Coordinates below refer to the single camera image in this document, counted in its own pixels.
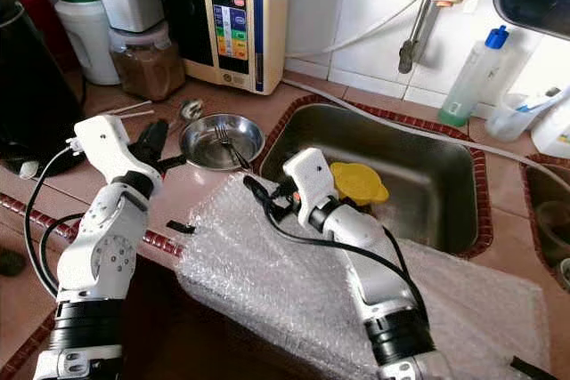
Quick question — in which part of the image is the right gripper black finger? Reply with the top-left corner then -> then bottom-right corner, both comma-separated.
242,175 -> 273,212

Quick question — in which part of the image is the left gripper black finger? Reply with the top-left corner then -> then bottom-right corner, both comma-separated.
129,119 -> 172,166

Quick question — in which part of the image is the round steel bowl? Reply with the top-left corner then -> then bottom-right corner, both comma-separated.
178,113 -> 265,173

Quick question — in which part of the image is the yellow plastic cup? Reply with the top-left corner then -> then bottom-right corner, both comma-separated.
330,160 -> 391,207

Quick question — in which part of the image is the black tape strip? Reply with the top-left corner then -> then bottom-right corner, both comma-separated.
509,355 -> 560,380
165,220 -> 197,235

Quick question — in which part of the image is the jar of brown powder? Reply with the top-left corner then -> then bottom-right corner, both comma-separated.
109,24 -> 186,103

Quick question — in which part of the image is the clear bubble wrap sheet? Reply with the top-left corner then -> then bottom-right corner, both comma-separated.
176,171 -> 553,380

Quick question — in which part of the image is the white filter canister green band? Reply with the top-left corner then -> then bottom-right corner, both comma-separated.
45,0 -> 121,87

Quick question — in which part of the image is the black rounded kettle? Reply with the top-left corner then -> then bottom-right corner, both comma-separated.
0,0 -> 86,178

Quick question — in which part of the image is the beige water ionizer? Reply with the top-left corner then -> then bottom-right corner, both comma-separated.
156,0 -> 292,96

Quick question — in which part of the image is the steel sink basin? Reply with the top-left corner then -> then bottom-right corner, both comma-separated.
524,153 -> 570,292
258,102 -> 480,256

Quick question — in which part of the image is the dark green oblong object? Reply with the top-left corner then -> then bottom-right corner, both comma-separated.
0,249 -> 28,277

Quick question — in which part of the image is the clear bottle blue cap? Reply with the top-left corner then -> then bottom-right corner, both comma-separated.
438,26 -> 510,128

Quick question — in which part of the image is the clear plastic measuring cup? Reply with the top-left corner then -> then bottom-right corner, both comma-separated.
485,88 -> 562,142

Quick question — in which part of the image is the white plastic bottle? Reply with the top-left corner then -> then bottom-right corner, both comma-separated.
530,86 -> 570,160

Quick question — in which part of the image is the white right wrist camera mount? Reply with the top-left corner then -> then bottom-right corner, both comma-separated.
282,147 -> 341,216

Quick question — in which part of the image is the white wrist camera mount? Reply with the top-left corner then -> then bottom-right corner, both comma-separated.
282,147 -> 341,216
73,114 -> 146,187

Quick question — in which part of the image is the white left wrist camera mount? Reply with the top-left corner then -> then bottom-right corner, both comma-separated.
73,114 -> 146,187

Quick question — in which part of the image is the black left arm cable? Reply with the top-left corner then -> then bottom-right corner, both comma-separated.
24,144 -> 86,301

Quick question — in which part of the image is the grey drain hose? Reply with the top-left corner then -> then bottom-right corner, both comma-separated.
283,77 -> 570,167

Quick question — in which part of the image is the thin white water hose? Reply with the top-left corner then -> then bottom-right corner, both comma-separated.
285,0 -> 433,61

